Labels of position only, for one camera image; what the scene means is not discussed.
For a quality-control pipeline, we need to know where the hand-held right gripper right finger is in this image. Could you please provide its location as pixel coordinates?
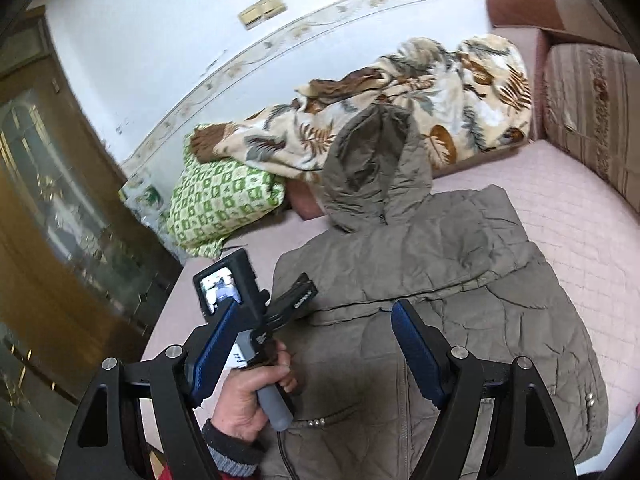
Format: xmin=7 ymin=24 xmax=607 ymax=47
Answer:
xmin=391 ymin=299 xmax=578 ymax=480

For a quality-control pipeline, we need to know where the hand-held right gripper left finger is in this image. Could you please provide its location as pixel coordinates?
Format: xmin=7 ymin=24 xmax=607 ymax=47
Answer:
xmin=55 ymin=296 xmax=242 ymax=480

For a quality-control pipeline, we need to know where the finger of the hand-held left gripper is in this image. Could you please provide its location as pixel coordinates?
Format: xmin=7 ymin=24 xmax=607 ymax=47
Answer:
xmin=265 ymin=272 xmax=320 ymax=323

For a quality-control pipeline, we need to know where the olive hooded padded jacket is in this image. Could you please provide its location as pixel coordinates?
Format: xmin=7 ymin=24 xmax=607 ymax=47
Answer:
xmin=257 ymin=102 xmax=609 ymax=480

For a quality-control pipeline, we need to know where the person's left forearm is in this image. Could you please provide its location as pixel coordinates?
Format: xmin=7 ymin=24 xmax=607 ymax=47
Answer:
xmin=200 ymin=419 xmax=267 ymax=480

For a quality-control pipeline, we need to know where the person's left hand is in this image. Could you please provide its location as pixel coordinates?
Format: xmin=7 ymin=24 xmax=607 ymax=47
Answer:
xmin=210 ymin=341 xmax=301 ymax=443

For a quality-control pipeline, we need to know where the green patterned pillow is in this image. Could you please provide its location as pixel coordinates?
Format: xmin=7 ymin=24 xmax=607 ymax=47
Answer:
xmin=165 ymin=122 xmax=287 ymax=258

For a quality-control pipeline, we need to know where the wooden glass door cabinet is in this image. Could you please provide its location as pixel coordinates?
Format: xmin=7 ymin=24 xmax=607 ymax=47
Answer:
xmin=0 ymin=5 xmax=184 ymax=463

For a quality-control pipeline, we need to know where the leaf print blanket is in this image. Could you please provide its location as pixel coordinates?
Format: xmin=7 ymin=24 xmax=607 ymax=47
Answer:
xmin=192 ymin=35 xmax=532 ymax=184

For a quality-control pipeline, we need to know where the striped sofa back cushion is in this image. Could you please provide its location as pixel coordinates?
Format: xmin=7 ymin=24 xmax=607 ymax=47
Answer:
xmin=542 ymin=42 xmax=640 ymax=214

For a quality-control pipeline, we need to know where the pink sofa armrest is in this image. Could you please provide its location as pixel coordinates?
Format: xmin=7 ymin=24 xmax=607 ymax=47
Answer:
xmin=486 ymin=0 xmax=632 ymax=142

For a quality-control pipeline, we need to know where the black cable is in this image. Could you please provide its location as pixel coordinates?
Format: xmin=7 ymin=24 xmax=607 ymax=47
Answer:
xmin=274 ymin=429 xmax=301 ymax=480

